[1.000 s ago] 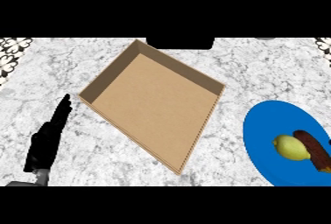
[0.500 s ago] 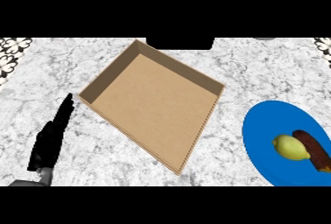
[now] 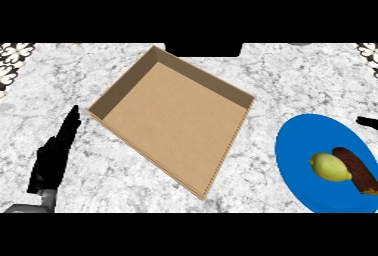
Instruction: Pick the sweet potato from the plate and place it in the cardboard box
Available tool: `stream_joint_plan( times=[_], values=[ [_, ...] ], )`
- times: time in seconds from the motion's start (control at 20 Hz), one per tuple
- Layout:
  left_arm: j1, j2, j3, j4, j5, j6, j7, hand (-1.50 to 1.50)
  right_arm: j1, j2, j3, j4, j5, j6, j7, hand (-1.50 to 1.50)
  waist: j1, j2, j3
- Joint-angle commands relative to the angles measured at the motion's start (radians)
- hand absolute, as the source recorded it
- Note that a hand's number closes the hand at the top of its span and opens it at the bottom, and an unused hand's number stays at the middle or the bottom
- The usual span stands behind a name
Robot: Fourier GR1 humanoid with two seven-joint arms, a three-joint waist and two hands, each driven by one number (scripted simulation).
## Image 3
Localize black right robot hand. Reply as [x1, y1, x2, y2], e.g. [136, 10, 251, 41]
[354, 115, 378, 131]

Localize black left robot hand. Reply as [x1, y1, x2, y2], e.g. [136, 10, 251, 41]
[25, 104, 83, 195]

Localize blue plate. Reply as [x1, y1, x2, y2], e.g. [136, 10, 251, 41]
[273, 113, 378, 214]

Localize brown cardboard box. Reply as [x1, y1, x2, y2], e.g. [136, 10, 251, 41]
[87, 45, 257, 201]

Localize yellow lemon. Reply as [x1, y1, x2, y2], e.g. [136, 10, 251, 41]
[309, 152, 354, 183]

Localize black white floral tile panel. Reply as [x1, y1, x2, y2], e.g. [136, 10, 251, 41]
[354, 42, 378, 73]
[0, 42, 37, 98]

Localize black appliance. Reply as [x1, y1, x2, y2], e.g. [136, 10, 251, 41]
[164, 42, 244, 58]

